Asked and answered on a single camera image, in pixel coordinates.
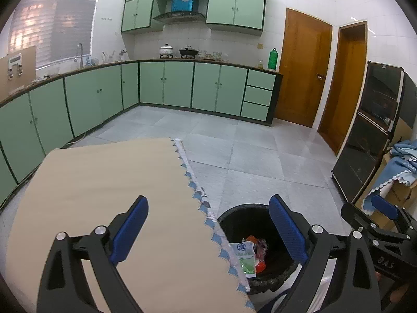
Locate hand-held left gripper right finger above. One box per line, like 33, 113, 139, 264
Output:
269, 194, 382, 313

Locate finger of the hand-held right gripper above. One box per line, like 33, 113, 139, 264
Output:
341, 202, 411, 247
371, 195, 417, 235

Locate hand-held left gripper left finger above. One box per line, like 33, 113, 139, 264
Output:
36, 196, 150, 313

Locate black bin with bag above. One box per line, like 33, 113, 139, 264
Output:
217, 203, 305, 296

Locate white plastic bag blue mark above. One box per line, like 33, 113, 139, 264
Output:
231, 241, 258, 278

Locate person's right forearm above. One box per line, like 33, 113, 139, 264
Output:
375, 269, 417, 305

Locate cardboard box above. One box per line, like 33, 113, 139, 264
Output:
355, 152, 417, 232

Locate blue scalloped cloth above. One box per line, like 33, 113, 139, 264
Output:
363, 140, 417, 211

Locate beige scalloped tablecloth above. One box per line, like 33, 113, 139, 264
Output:
6, 137, 256, 313

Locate black glass cabinet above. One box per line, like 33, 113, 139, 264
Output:
331, 60, 417, 204

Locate white patterned under cloth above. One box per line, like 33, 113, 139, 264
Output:
171, 138, 251, 296

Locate plain wooden door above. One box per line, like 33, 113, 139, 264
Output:
317, 21, 369, 156

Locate green base cabinets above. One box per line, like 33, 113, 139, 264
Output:
0, 59, 283, 209

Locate green thermos bottle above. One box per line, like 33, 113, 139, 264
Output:
267, 48, 279, 70

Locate cardboard board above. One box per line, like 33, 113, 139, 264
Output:
0, 46, 37, 95

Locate range hood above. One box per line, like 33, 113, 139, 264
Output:
153, 11, 206, 25

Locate window with blinds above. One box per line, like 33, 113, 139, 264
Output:
8, 0, 102, 70

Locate blue box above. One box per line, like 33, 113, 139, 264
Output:
171, 0, 196, 13

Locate wooden door with handle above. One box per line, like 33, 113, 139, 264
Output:
273, 7, 333, 128

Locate green wall cabinets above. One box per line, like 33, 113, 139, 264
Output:
121, 0, 268, 37

